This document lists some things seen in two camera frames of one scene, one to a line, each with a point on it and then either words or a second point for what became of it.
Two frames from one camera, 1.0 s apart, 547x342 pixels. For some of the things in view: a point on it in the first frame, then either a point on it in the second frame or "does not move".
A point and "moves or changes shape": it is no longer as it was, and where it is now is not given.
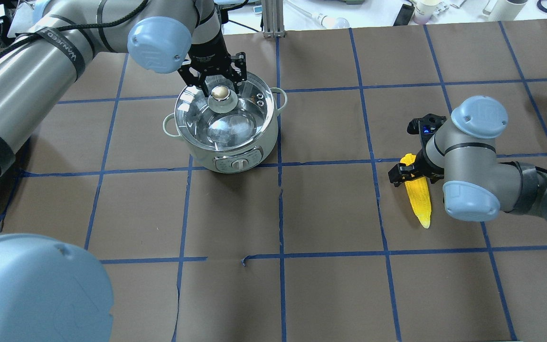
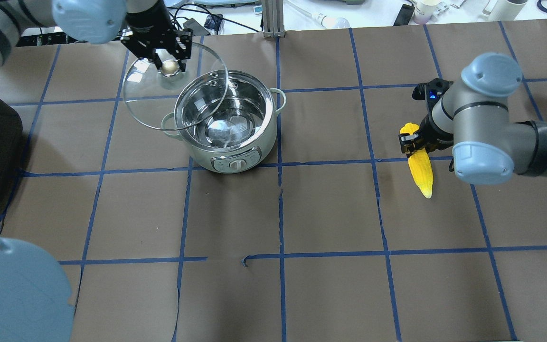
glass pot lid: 225,120 → 170,99
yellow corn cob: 418,192 moves or changes shape
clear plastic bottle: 325,21 does not move
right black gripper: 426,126 → 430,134
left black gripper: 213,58 → 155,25
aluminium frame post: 273,18 does not move
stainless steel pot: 230,132 does not move
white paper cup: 504,10 does not move
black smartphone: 404,15 does not move
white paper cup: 424,9 does not move
